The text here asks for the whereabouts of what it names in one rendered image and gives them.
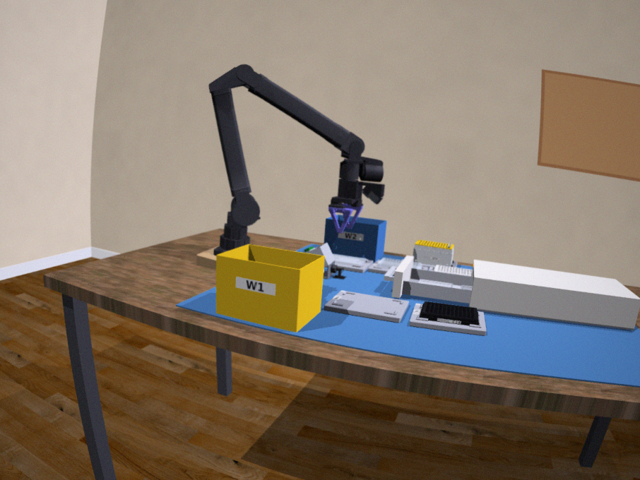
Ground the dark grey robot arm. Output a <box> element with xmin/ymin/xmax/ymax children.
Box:
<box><xmin>209</xmin><ymin>64</ymin><xmax>385</xmax><ymax>256</ymax></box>

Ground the yellow open-top bin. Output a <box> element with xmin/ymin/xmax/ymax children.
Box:
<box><xmin>216</xmin><ymin>244</ymin><xmax>325</xmax><ymax>332</ymax></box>

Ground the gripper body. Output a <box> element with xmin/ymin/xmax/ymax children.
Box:
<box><xmin>328</xmin><ymin>179</ymin><xmax>363</xmax><ymax>209</ymax></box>

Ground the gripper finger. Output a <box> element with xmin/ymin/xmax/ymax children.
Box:
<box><xmin>342</xmin><ymin>203</ymin><xmax>363</xmax><ymax>229</ymax></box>
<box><xmin>328</xmin><ymin>207</ymin><xmax>353</xmax><ymax>233</ymax></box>

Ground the blue bench mat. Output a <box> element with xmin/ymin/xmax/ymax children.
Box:
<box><xmin>176</xmin><ymin>269</ymin><xmax>640</xmax><ymax>388</ymax></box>

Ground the blue open-top bin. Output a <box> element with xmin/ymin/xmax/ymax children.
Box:
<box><xmin>324</xmin><ymin>217</ymin><xmax>387</xmax><ymax>263</ymax></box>

